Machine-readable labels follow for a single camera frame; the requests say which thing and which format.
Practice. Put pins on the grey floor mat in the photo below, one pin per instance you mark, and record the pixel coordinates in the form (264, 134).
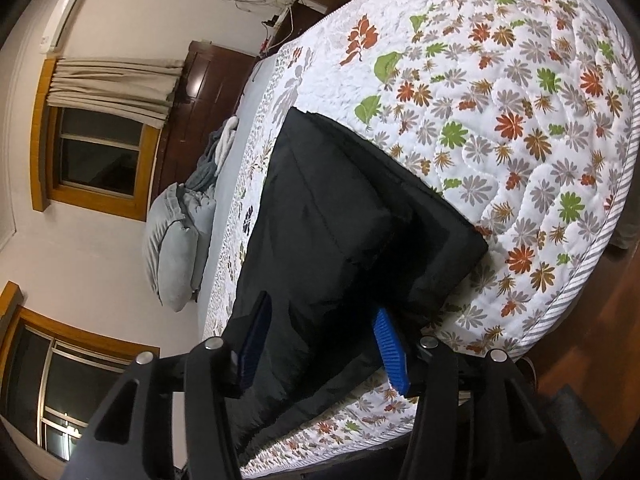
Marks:
(580, 430)

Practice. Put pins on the dark wooden nightstand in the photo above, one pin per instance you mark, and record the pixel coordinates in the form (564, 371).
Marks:
(295, 22)

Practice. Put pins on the dark wooden headboard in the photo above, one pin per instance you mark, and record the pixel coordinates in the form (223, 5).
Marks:
(200, 80)

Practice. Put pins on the grey crumpled blanket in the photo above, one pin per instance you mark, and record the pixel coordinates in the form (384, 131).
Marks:
(205, 165)

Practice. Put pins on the large wooden framed window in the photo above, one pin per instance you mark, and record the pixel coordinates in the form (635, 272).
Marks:
(45, 390)

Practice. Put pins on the white folded cloth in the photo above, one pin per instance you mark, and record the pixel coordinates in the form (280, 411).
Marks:
(227, 137)

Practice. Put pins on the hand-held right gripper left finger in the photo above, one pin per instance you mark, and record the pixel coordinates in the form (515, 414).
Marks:
(255, 340)

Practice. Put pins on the black pants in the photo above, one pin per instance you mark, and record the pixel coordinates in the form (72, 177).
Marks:
(325, 220)

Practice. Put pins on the grey bed sheet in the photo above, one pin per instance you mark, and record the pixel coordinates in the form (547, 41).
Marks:
(235, 200)

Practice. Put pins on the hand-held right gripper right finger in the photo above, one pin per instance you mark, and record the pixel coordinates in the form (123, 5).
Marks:
(390, 350)

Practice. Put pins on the beige curtain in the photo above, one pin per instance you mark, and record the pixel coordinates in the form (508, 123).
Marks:
(115, 90)

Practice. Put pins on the white floral quilted mattress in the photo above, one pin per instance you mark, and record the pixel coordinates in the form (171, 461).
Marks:
(500, 110)

